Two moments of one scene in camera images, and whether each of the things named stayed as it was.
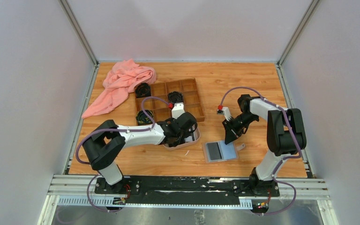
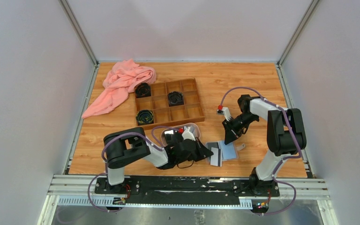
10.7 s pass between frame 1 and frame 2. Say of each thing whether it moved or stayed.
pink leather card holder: stayed
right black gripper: stayed
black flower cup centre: stayed
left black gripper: moved
